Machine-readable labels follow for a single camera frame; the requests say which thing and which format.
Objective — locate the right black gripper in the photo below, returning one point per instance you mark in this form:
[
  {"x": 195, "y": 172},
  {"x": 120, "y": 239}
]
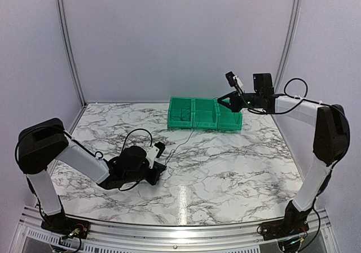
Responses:
[{"x": 234, "y": 105}]

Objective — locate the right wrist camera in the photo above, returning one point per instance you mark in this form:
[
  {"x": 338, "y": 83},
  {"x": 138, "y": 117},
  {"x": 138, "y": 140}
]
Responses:
[{"x": 234, "y": 80}]

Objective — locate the right green storage bin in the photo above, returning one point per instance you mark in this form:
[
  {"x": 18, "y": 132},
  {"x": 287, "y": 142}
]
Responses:
[{"x": 229, "y": 120}]

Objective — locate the middle green storage bin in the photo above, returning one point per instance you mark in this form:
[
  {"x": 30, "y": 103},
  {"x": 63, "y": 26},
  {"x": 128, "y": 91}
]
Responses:
[{"x": 205, "y": 113}]

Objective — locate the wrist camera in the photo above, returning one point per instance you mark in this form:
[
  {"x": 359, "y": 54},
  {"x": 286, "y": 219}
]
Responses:
[
  {"x": 234, "y": 80},
  {"x": 154, "y": 152}
]

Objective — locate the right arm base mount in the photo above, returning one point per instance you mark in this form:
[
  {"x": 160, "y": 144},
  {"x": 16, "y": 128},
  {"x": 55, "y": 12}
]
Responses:
[{"x": 277, "y": 229}]

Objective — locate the green storage bin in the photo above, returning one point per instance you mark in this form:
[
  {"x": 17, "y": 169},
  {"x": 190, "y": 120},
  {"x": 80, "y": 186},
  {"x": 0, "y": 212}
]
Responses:
[
  {"x": 229, "y": 120},
  {"x": 180, "y": 113},
  {"x": 205, "y": 113}
]

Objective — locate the left green storage bin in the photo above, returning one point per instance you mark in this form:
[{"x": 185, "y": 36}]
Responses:
[{"x": 180, "y": 113}]

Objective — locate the front aluminium rail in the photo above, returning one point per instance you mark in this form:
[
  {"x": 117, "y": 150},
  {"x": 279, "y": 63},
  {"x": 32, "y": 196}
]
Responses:
[{"x": 116, "y": 237}]

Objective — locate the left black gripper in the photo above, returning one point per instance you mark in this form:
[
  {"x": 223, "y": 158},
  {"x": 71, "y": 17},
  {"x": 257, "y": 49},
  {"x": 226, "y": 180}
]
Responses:
[{"x": 158, "y": 169}]

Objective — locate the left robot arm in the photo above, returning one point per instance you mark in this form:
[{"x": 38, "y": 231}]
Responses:
[{"x": 46, "y": 142}]

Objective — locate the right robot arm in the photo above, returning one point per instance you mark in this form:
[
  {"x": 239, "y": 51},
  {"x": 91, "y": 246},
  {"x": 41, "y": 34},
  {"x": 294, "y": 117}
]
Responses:
[{"x": 329, "y": 143}]

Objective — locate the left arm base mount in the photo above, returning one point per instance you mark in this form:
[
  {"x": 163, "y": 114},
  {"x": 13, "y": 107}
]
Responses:
[{"x": 69, "y": 226}]

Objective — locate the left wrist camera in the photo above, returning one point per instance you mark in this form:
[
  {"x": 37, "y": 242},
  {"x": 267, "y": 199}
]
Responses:
[{"x": 154, "y": 152}]

